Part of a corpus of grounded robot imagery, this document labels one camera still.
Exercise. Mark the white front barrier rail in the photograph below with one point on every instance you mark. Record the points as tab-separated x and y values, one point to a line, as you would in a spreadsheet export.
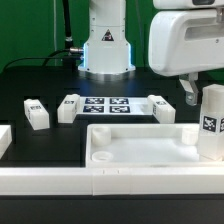
109	181

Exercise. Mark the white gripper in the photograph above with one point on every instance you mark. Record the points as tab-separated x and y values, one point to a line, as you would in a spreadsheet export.
182	42

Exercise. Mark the white marker tag plate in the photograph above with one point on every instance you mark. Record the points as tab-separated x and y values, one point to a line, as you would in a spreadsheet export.
114	106

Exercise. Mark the white left barrier block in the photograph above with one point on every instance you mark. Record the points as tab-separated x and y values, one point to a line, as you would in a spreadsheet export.
5	138

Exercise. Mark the white desk top panel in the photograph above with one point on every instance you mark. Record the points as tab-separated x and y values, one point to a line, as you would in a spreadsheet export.
144	146

